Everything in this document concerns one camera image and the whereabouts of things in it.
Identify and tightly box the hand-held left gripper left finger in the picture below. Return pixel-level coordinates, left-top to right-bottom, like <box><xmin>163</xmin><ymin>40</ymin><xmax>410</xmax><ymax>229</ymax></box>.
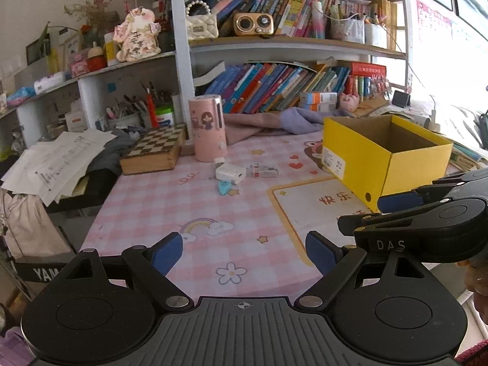
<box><xmin>61</xmin><ymin>232</ymin><xmax>194</xmax><ymax>311</ymax></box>

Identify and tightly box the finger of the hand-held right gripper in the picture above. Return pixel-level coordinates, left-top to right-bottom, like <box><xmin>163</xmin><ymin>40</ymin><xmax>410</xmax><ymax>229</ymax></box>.
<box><xmin>337</xmin><ymin>204</ymin><xmax>439</xmax><ymax>237</ymax></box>
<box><xmin>377</xmin><ymin>167</ymin><xmax>488</xmax><ymax>214</ymax></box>

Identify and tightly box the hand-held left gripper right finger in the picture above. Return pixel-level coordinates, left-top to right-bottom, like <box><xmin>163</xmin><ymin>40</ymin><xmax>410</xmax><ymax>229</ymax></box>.
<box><xmin>294</xmin><ymin>231</ymin><xmax>428</xmax><ymax>309</ymax></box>

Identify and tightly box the yellow cardboard box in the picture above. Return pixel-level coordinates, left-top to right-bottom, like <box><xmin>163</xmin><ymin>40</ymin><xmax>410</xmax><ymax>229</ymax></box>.
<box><xmin>322</xmin><ymin>114</ymin><xmax>454</xmax><ymax>213</ymax></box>

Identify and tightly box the white charger plug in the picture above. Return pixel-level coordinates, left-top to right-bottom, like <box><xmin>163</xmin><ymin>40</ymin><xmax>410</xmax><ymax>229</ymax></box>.
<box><xmin>215</xmin><ymin>164</ymin><xmax>246</xmax><ymax>182</ymax></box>

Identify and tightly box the person's right hand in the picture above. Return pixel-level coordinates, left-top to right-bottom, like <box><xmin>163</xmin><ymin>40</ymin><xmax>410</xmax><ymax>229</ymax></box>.
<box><xmin>466</xmin><ymin>261</ymin><xmax>488</xmax><ymax>315</ymax></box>

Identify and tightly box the pink checkered table mat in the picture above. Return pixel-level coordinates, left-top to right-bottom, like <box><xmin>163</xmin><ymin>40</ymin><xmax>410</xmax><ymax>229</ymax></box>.
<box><xmin>82</xmin><ymin>125</ymin><xmax>458</xmax><ymax>313</ymax></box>

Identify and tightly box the pile of loose papers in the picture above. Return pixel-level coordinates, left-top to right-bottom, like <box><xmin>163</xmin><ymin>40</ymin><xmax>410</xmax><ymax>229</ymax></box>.
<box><xmin>389</xmin><ymin>103</ymin><xmax>429</xmax><ymax>120</ymax></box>

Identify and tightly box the black electric keyboard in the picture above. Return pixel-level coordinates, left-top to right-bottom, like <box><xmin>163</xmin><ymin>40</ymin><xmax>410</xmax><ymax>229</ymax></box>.
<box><xmin>46</xmin><ymin>168</ymin><xmax>119</xmax><ymax>216</ymax></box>

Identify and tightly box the brown cardboard piece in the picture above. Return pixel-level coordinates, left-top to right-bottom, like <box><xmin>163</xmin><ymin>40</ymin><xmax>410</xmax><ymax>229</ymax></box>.
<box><xmin>356</xmin><ymin>97</ymin><xmax>390</xmax><ymax>117</ymax></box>

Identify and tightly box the wooden chessboard box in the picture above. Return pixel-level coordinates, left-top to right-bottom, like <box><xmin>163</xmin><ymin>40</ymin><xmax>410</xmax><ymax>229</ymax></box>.
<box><xmin>120</xmin><ymin>124</ymin><xmax>187</xmax><ymax>176</ymax></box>

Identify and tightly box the pink pig plush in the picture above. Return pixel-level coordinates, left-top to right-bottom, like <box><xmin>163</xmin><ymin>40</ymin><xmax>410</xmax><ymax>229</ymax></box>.
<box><xmin>339</xmin><ymin>92</ymin><xmax>361</xmax><ymax>113</ymax></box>

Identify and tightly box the dark grey garment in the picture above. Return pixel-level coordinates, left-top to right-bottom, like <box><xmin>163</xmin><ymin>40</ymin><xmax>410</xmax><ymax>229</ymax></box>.
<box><xmin>87</xmin><ymin>129</ymin><xmax>142</xmax><ymax>172</ymax></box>

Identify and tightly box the orange blue white carton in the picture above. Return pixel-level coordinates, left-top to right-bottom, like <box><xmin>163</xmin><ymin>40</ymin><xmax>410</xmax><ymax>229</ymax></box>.
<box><xmin>299</xmin><ymin>91</ymin><xmax>338</xmax><ymax>104</ymax></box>
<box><xmin>298</xmin><ymin>102</ymin><xmax>338</xmax><ymax>112</ymax></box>

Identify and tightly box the pink cartoon tumbler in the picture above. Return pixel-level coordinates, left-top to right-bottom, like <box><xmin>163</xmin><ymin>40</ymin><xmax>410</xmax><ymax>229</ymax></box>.
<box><xmin>188</xmin><ymin>95</ymin><xmax>228</xmax><ymax>162</ymax></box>

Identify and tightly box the green lid jar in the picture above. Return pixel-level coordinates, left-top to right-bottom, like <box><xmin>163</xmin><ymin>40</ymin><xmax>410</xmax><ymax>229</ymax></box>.
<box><xmin>154</xmin><ymin>106</ymin><xmax>175</xmax><ymax>127</ymax></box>

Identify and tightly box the red hardcover book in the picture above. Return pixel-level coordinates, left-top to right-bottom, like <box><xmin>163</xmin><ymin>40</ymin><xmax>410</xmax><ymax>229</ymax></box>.
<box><xmin>351</xmin><ymin>61</ymin><xmax>387</xmax><ymax>78</ymax></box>

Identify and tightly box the purple pink cloth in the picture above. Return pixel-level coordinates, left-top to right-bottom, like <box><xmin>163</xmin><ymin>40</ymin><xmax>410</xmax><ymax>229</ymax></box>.
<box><xmin>223</xmin><ymin>107</ymin><xmax>340</xmax><ymax>138</ymax></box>

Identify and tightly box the holder full of pens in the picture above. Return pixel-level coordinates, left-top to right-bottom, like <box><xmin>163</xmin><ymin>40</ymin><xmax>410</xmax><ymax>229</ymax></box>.
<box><xmin>106</xmin><ymin>93</ymin><xmax>150</xmax><ymax>130</ymax></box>

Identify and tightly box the person's red garment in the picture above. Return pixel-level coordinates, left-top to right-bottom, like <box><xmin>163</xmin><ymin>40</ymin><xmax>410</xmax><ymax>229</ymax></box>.
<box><xmin>455</xmin><ymin>345</ymin><xmax>488</xmax><ymax>366</ymax></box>

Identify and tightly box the stack of printed paper sheets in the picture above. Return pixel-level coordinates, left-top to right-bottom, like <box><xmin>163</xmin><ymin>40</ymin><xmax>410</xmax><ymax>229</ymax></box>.
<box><xmin>0</xmin><ymin>130</ymin><xmax>117</xmax><ymax>207</ymax></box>

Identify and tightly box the white tote bag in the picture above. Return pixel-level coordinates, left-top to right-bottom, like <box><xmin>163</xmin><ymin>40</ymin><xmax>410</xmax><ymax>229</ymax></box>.
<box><xmin>0</xmin><ymin>190</ymin><xmax>72</xmax><ymax>260</ymax></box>

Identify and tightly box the white red box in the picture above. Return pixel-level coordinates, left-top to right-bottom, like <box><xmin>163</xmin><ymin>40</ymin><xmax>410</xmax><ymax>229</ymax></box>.
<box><xmin>65</xmin><ymin>110</ymin><xmax>88</xmax><ymax>132</ymax></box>

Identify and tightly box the white pen holder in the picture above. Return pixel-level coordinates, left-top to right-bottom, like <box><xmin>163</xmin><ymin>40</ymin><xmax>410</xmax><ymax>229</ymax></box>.
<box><xmin>364</xmin><ymin>23</ymin><xmax>389</xmax><ymax>48</ymax></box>

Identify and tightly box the row of blue spined books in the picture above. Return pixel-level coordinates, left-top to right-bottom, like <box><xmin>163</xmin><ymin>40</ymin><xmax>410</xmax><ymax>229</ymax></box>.
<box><xmin>206</xmin><ymin>63</ymin><xmax>389</xmax><ymax>114</ymax></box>

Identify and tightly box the bamboo slat roll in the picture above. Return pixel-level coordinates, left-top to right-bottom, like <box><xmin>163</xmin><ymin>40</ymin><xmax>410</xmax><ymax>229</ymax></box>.
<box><xmin>386</xmin><ymin>0</ymin><xmax>398</xmax><ymax>50</ymax></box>

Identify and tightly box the white shelf unit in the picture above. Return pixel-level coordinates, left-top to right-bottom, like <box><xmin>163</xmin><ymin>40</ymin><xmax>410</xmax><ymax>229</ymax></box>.
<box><xmin>0</xmin><ymin>51</ymin><xmax>180</xmax><ymax>149</ymax></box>

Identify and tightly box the clear pen holder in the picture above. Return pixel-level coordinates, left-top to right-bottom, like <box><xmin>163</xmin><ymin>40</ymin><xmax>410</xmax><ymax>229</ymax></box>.
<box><xmin>331</xmin><ymin>17</ymin><xmax>366</xmax><ymax>44</ymax></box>

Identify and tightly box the wooden bookshelf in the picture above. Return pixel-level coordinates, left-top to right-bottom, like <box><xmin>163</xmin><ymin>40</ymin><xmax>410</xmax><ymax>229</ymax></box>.
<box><xmin>170</xmin><ymin>0</ymin><xmax>412</xmax><ymax>123</ymax></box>

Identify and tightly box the pastel gradient bottle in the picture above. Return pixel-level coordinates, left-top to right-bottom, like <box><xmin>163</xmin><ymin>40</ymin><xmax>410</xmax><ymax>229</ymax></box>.
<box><xmin>313</xmin><ymin>2</ymin><xmax>328</xmax><ymax>39</ymax></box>

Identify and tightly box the red round jar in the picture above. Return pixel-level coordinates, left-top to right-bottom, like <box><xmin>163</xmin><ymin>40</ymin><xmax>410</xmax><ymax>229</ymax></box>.
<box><xmin>87</xmin><ymin>42</ymin><xmax>107</xmax><ymax>72</ymax></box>

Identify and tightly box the pink gift box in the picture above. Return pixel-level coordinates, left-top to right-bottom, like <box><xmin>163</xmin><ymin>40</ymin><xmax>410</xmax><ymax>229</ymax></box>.
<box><xmin>69</xmin><ymin>51</ymin><xmax>90</xmax><ymax>77</ymax></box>

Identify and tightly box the white tissue pack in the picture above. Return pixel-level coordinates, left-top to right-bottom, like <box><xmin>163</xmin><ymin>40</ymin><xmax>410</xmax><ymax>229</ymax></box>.
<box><xmin>34</xmin><ymin>72</ymin><xmax>65</xmax><ymax>95</ymax></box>

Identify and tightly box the blue wipes pack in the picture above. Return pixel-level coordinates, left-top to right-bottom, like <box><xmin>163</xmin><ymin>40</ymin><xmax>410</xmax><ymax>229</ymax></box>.
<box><xmin>7</xmin><ymin>86</ymin><xmax>37</xmax><ymax>107</ymax></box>

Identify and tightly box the row of colourful picture books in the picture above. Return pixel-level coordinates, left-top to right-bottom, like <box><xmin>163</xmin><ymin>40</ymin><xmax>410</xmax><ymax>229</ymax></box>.
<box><xmin>213</xmin><ymin>0</ymin><xmax>382</xmax><ymax>39</ymax></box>

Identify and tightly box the white quilted handbag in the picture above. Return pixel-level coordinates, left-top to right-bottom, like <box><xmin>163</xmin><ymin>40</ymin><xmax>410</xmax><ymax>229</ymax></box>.
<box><xmin>185</xmin><ymin>0</ymin><xmax>219</xmax><ymax>40</ymax></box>

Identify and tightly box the gold retro radio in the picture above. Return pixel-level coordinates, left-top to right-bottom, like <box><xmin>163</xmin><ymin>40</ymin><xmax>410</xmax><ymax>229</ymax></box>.
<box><xmin>233</xmin><ymin>13</ymin><xmax>274</xmax><ymax>38</ymax></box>

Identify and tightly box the dried flower bouquet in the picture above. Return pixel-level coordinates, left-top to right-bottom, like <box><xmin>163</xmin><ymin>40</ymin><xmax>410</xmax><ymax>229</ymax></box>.
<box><xmin>64</xmin><ymin>0</ymin><xmax>115</xmax><ymax>44</ymax></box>

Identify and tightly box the pink wall poster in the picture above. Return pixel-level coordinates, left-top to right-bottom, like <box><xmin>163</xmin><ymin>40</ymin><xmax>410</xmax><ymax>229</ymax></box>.
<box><xmin>415</xmin><ymin>0</ymin><xmax>454</xmax><ymax>44</ymax></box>

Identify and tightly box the black photo frame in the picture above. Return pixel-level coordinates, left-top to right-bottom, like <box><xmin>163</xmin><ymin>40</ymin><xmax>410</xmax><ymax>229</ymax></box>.
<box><xmin>26</xmin><ymin>38</ymin><xmax>52</xmax><ymax>65</ymax></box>

